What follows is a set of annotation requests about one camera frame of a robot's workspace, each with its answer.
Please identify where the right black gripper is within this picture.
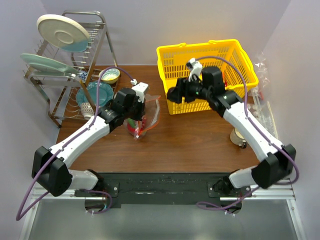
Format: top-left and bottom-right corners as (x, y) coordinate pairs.
(168, 74), (212, 104)

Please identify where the red grape bunch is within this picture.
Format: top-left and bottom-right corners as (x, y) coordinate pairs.
(137, 116), (147, 131)

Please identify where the clear zip top bag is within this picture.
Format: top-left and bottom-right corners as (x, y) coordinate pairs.
(123, 94), (161, 140)

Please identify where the green chili pepper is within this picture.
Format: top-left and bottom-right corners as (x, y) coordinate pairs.
(127, 118), (136, 129)

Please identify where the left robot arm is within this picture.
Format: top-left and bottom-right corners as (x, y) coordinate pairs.
(32, 82), (149, 197)

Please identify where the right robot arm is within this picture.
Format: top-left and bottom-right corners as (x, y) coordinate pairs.
(166, 66), (296, 197)

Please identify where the clear plastic bag pile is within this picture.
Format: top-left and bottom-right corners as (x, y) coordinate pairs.
(248, 52), (278, 139)

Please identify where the teal patterned bowl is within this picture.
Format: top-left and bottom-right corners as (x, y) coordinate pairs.
(98, 68), (121, 85)

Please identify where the teal scalloped plate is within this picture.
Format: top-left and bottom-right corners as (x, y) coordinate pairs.
(75, 81), (114, 107)

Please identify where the yellow plastic basket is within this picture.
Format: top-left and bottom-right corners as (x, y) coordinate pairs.
(156, 39), (259, 98)

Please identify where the cream ceramic mug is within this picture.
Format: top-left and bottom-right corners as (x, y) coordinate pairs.
(230, 128), (247, 149)

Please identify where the patterned cup in rack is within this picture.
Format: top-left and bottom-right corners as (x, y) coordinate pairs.
(80, 102), (95, 120)

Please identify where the blue patterned small dish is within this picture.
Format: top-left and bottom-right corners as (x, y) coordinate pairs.
(78, 70), (88, 82)

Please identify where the metal dish rack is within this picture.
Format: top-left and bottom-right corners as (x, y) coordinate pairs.
(20, 10), (118, 128)

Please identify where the white and blue plate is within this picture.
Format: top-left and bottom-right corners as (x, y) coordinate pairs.
(36, 14), (91, 53)

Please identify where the pale green plate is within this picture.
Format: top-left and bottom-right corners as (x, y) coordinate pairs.
(20, 53), (78, 75)

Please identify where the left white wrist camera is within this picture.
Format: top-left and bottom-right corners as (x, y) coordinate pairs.
(131, 82), (149, 103)

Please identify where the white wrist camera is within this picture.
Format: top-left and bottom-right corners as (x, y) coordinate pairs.
(131, 82), (149, 103)
(186, 58), (203, 82)

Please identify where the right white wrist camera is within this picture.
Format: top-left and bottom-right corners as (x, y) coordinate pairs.
(186, 58), (203, 82)

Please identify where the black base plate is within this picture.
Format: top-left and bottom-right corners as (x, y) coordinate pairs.
(74, 171), (253, 210)

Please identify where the aluminium rail frame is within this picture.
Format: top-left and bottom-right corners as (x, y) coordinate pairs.
(20, 180), (306, 240)

